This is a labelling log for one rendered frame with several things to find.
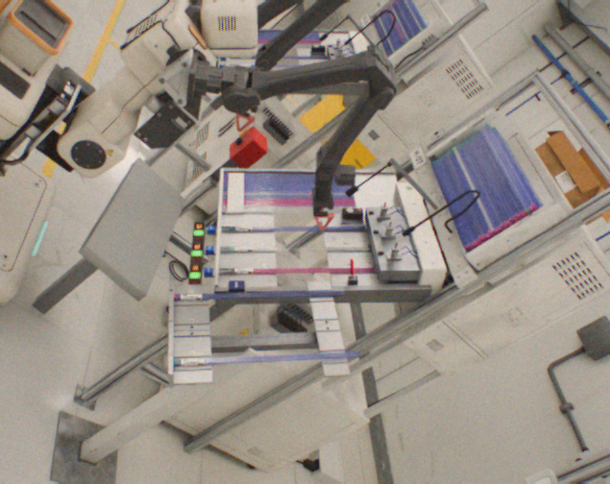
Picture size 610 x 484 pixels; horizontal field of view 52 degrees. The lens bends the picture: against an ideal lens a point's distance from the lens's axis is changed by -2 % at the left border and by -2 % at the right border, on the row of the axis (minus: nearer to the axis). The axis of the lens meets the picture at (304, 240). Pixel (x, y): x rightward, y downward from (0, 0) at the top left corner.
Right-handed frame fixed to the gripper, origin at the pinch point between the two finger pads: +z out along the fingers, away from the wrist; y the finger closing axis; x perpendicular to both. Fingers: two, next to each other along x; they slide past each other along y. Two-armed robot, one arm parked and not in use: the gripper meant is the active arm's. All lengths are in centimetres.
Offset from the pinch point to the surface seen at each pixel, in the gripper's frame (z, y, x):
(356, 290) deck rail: 13.3, -20.9, -10.5
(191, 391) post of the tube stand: 28, -48, 42
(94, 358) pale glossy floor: 63, -6, 86
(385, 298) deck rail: 17.4, -20.8, -20.4
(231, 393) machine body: 66, -22, 33
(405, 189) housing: 7.2, 25.6, -34.3
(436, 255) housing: 7.1, -11.9, -37.8
